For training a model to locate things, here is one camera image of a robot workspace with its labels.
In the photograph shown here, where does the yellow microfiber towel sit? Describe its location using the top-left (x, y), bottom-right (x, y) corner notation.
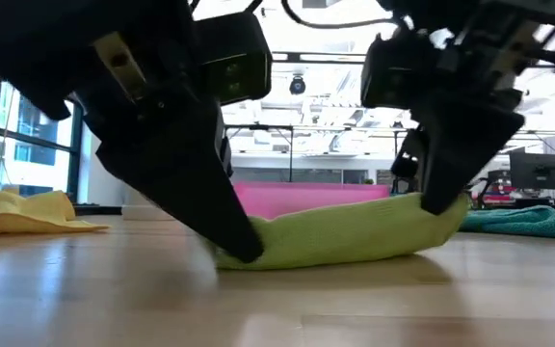
top-left (0, 188), bottom-right (111, 239)

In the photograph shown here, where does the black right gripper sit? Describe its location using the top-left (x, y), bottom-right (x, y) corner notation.
top-left (390, 0), bottom-right (555, 217)

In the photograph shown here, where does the lime microfiber towel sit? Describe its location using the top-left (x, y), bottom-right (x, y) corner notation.
top-left (207, 191), bottom-right (471, 271)

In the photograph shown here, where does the black computer monitor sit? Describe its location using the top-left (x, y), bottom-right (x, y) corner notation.
top-left (508, 151), bottom-right (555, 191)

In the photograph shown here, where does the pink cloth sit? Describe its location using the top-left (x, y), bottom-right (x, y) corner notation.
top-left (232, 181), bottom-right (392, 221)

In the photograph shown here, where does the black round ceiling speaker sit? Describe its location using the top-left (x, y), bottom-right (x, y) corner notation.
top-left (288, 73), bottom-right (307, 96)

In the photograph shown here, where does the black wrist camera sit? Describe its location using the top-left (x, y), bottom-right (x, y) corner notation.
top-left (360, 33), bottom-right (434, 111)
top-left (194, 12), bottom-right (274, 106)

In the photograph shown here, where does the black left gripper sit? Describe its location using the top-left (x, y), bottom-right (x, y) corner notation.
top-left (0, 0), bottom-right (222, 156)

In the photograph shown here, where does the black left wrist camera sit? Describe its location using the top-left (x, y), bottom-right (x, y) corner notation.
top-left (194, 12), bottom-right (274, 106)

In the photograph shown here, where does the large black-framed window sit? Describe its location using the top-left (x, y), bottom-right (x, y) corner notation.
top-left (0, 79), bottom-right (85, 200)

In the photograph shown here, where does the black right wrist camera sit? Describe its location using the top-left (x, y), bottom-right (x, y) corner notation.
top-left (360, 33), bottom-right (434, 111)

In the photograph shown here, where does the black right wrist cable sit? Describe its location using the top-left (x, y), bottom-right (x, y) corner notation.
top-left (279, 0), bottom-right (400, 31)

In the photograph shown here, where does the teal microfiber towel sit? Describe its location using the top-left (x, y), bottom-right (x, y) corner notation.
top-left (459, 204), bottom-right (555, 240)

